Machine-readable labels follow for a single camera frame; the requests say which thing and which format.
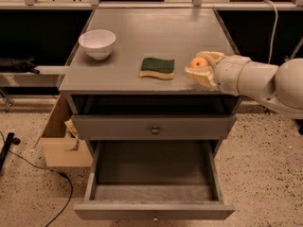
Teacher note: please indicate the black bar on floor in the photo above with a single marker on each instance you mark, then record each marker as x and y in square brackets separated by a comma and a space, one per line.
[10, 139]

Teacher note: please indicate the small orange fruit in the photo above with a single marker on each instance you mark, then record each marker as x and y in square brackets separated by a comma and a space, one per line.
[198, 62]

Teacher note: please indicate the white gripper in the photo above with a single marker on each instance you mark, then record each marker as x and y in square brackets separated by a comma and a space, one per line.
[227, 73]

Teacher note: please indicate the white ceramic bowl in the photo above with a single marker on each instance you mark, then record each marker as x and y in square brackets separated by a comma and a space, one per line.
[97, 44]

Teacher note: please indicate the closed grey top drawer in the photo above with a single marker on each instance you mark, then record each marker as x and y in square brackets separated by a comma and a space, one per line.
[153, 127]

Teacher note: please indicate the cardboard box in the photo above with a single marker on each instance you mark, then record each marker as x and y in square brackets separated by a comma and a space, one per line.
[61, 147]

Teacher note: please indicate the open grey middle drawer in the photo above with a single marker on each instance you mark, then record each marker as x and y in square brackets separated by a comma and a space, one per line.
[153, 180]

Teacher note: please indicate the black object on rail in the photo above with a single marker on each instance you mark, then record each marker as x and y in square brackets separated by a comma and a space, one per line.
[10, 65]

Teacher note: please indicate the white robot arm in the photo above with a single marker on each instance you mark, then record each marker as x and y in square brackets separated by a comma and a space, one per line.
[276, 87]

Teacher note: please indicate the green and yellow sponge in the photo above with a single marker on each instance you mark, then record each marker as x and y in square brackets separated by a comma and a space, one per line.
[157, 68]

